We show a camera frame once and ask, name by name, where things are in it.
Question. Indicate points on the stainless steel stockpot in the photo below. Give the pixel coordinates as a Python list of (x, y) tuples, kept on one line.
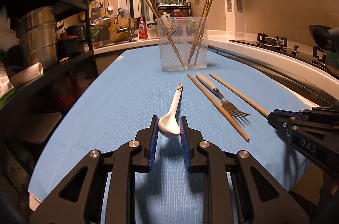
[(37, 37)]

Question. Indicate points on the orange pot lid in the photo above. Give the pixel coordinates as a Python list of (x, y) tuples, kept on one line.
[(65, 37)]

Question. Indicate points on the white ceramic spoon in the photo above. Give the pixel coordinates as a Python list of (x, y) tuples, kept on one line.
[(168, 125)]

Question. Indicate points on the grey handled metal fork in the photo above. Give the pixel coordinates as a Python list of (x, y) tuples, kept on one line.
[(227, 105)]

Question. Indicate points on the black wok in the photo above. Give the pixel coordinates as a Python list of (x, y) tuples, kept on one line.
[(325, 37)]

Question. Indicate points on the black gas stove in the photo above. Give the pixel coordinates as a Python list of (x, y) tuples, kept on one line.
[(315, 57)]

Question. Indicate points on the black metal shelf rack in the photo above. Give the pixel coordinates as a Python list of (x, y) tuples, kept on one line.
[(69, 64)]

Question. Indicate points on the green cooking pot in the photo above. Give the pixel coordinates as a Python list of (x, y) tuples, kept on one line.
[(331, 61)]

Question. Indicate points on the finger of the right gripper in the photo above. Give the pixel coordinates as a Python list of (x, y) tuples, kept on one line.
[(282, 122), (306, 113)]

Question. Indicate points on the glass jar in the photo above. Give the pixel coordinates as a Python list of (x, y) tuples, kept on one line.
[(153, 30)]

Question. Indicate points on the black spice rack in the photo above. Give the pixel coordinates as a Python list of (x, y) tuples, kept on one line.
[(175, 8)]

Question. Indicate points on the green snack bag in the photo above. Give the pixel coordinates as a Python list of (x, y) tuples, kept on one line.
[(6, 88)]

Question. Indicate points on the white paper roll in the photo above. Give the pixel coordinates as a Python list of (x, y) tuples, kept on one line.
[(28, 74)]

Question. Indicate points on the blue table cloth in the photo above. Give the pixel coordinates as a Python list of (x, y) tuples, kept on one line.
[(122, 101)]

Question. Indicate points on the red dish soap bottle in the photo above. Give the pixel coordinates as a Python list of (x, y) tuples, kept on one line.
[(142, 28)]

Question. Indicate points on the kitchen faucet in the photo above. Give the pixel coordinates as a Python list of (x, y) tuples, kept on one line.
[(124, 26)]

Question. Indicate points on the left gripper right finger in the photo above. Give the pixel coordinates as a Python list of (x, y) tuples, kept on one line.
[(237, 188)]

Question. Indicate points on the hanging white ladle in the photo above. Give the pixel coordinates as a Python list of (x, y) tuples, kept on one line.
[(109, 6)]

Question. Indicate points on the clear plastic utensil holder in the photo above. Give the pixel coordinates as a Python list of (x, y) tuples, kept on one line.
[(177, 43)]

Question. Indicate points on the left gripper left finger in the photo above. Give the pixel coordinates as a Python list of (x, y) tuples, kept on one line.
[(101, 183)]

